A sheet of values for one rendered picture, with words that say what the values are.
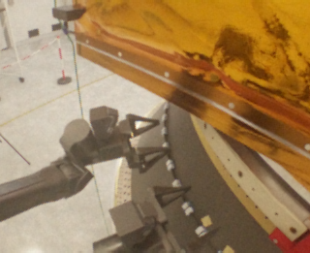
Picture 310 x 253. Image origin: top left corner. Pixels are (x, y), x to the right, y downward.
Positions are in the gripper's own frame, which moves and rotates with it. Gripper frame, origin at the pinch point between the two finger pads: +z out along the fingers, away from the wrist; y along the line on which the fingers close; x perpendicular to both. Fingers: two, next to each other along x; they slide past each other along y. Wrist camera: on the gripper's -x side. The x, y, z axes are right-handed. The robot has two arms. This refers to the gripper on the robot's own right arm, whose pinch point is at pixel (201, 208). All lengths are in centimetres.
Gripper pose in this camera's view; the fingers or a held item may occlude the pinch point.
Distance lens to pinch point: 40.9
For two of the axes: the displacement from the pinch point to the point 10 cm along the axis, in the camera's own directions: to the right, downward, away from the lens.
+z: 8.9, -3.6, 2.6
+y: -4.4, -6.0, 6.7
